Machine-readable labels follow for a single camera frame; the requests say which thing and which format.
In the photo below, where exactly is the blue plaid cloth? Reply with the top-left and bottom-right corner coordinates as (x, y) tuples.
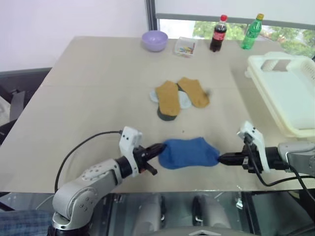
(0, 209), (54, 236)

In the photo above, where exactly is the dark window frame post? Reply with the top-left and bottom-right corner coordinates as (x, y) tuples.
(145, 0), (158, 37)

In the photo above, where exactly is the dark green sock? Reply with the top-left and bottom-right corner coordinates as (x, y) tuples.
(157, 104), (178, 122)

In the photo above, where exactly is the blue sock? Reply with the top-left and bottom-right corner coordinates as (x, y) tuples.
(158, 137), (221, 171)

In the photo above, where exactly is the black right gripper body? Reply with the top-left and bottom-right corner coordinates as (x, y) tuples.
(241, 144), (258, 174)

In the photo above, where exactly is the light grey sock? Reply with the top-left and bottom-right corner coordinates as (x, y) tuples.
(178, 90), (192, 109)
(149, 89), (161, 104)

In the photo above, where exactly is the clear box of coloured clips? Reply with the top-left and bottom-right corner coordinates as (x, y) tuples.
(172, 36), (199, 59)

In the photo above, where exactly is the cola bottle with red cap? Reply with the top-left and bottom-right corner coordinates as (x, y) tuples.
(209, 14), (228, 53)

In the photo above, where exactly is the mustard yellow sock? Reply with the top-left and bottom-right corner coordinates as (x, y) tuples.
(177, 77), (211, 109)
(155, 80), (182, 117)

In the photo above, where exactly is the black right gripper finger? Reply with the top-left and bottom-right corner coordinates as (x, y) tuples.
(219, 152), (243, 160)
(219, 158), (243, 166)

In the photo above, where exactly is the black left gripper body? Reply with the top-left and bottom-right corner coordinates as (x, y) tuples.
(134, 146), (158, 176)

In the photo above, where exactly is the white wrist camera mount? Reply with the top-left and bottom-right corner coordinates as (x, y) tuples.
(119, 126), (143, 178)
(236, 120), (272, 173)

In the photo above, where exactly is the green bottle with yellow cap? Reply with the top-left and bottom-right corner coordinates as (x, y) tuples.
(241, 13), (265, 51)

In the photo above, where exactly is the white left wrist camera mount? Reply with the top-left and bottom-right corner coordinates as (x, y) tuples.
(119, 126), (143, 178)

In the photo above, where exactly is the purple plastic bowl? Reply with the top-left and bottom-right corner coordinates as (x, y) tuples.
(141, 30), (169, 53)

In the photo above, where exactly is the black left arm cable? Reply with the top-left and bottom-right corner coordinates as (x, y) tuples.
(54, 131), (124, 193)

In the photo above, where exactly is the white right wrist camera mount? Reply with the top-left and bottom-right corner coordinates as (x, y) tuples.
(236, 120), (272, 173)

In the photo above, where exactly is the white roller window blind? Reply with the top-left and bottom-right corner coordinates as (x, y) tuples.
(155, 0), (315, 27)

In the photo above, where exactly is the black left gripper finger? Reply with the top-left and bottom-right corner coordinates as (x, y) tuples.
(147, 143), (168, 153)
(148, 147), (167, 161)

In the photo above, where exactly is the white plastic basket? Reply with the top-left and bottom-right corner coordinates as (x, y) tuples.
(245, 51), (315, 139)

